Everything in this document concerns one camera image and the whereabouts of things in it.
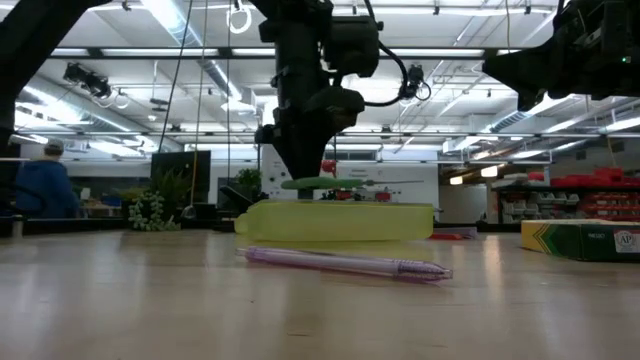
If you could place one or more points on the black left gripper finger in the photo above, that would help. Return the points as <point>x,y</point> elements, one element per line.
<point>320,150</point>
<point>295,157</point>

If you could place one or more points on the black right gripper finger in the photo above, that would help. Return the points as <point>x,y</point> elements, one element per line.
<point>530,100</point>
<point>525,70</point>

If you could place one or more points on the yellow translucent pencil pouch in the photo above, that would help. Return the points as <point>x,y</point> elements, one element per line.
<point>340,220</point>

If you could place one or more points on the purple pen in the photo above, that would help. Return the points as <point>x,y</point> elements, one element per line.
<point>350,265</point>

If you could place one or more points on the pale blue sticky note pad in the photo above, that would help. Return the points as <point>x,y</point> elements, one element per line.
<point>462,232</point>

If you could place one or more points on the green yellow crayon box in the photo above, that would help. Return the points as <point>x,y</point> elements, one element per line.
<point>580,240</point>

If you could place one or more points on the red eraser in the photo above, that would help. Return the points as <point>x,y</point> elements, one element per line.
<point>445,236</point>

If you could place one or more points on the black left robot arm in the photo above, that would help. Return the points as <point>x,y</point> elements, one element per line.
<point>20,40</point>

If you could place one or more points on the red robot figure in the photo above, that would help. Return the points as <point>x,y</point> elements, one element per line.
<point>328,166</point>

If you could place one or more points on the white cabinet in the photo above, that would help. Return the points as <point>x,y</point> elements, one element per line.
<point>267,175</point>

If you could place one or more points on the leafy green potted plant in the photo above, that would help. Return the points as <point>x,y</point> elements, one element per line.
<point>248,178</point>

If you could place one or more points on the shelf with red bins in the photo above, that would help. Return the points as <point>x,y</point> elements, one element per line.
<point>600,180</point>

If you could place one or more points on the black monitor screen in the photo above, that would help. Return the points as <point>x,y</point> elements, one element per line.
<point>180,162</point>

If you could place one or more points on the small artificial green plant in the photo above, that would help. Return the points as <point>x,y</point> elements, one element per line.
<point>150,210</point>

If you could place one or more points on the person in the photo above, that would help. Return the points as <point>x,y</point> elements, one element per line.
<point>45,185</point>

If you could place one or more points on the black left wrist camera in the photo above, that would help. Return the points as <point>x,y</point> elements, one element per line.
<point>352,45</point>

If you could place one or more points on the black aluminium table frame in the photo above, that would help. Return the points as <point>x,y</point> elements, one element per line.
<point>75,225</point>

